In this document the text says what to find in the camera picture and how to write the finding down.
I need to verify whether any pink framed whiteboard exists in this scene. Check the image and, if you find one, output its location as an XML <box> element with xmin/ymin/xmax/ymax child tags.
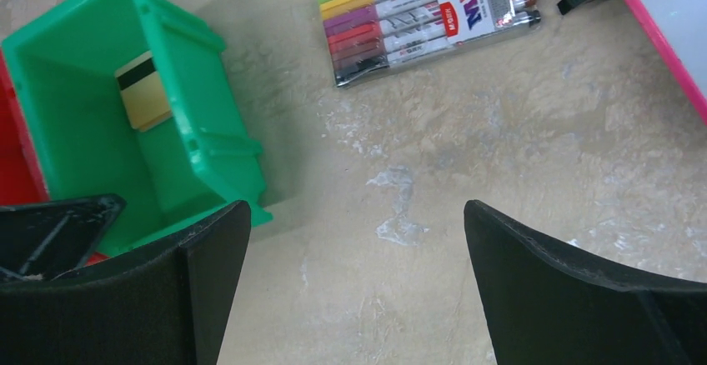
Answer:
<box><xmin>624</xmin><ymin>0</ymin><xmax>706</xmax><ymax>120</ymax></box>

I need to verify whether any marker pen pack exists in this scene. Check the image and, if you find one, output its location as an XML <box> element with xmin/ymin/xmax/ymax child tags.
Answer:
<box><xmin>318</xmin><ymin>0</ymin><xmax>542</xmax><ymax>87</ymax></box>

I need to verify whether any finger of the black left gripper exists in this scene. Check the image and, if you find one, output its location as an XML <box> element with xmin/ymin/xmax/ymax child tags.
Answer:
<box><xmin>1</xmin><ymin>193</ymin><xmax>126</xmax><ymax>283</ymax></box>

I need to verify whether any red plastic bin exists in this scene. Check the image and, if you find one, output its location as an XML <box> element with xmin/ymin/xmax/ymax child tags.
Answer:
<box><xmin>1</xmin><ymin>64</ymin><xmax>107</xmax><ymax>272</ymax></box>

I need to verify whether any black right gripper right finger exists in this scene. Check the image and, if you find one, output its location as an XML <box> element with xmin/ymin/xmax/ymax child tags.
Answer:
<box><xmin>464</xmin><ymin>200</ymin><xmax>706</xmax><ymax>364</ymax></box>

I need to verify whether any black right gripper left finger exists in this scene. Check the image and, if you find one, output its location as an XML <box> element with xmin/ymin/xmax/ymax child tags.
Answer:
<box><xmin>1</xmin><ymin>201</ymin><xmax>251</xmax><ymax>364</ymax></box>

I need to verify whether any gold credit card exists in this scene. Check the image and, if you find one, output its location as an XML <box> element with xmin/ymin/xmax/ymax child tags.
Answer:
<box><xmin>114</xmin><ymin>51</ymin><xmax>172</xmax><ymax>133</ymax></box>

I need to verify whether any green plastic bin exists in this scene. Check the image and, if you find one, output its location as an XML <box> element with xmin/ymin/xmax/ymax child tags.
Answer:
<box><xmin>2</xmin><ymin>0</ymin><xmax>272</xmax><ymax>257</ymax></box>

